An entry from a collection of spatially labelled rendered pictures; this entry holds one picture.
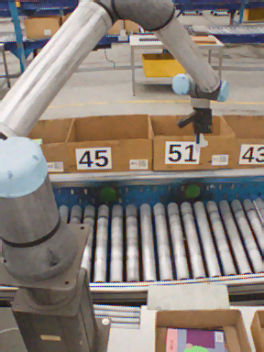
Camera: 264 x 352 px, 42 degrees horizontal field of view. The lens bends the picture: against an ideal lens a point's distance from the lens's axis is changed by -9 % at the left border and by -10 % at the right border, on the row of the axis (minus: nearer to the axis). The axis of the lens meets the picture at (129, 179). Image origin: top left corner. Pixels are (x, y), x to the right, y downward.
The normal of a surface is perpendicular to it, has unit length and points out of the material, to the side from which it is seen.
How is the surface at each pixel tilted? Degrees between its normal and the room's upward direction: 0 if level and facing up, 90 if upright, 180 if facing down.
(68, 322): 90
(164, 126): 85
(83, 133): 90
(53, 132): 89
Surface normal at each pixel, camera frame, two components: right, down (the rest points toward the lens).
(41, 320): -0.08, 0.55
